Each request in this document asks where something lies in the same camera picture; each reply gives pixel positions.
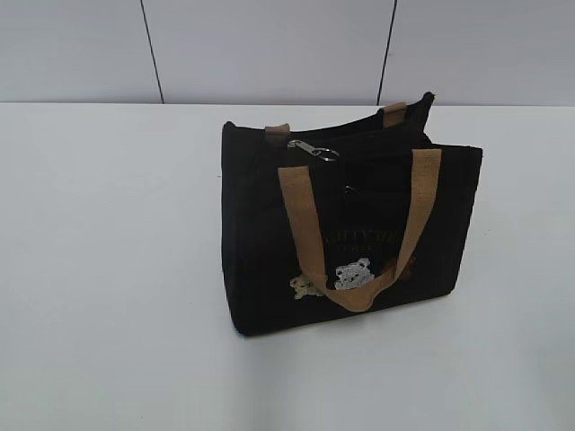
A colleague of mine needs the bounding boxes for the black tote bag brown handles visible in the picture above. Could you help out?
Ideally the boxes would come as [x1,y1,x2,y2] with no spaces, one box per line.
[221,93,482,336]

